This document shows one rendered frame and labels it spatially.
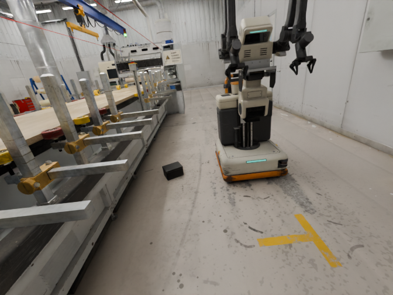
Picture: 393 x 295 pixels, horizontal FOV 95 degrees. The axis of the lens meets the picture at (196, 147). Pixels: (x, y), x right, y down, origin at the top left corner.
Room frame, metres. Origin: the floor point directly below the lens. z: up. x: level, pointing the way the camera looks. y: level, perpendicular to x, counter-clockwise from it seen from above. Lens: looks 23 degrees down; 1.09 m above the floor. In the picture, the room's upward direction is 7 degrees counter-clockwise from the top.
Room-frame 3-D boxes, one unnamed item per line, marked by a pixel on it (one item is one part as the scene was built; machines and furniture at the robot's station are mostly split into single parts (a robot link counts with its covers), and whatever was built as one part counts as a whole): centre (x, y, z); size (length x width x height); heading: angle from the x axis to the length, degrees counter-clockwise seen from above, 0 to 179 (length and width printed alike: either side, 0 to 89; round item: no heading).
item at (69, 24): (6.93, 3.08, 2.65); 1.71 x 0.09 x 0.32; 179
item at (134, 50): (5.45, 1.03, 0.95); 1.65 x 0.70 x 1.90; 89
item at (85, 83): (1.05, 0.55, 0.87); 0.04 x 0.04 x 0.48; 89
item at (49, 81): (0.80, 0.56, 0.90); 0.04 x 0.04 x 0.48; 89
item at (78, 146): (0.82, 0.56, 0.83); 0.14 x 0.06 x 0.05; 179
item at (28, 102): (8.23, 7.05, 0.41); 0.76 x 0.48 x 0.81; 6
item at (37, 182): (0.57, 0.56, 0.80); 0.14 x 0.06 x 0.05; 179
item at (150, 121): (1.09, 0.46, 0.83); 0.43 x 0.03 x 0.04; 89
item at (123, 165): (0.59, 0.47, 0.80); 0.43 x 0.03 x 0.04; 89
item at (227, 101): (1.88, -0.55, 0.59); 0.55 x 0.34 x 0.83; 89
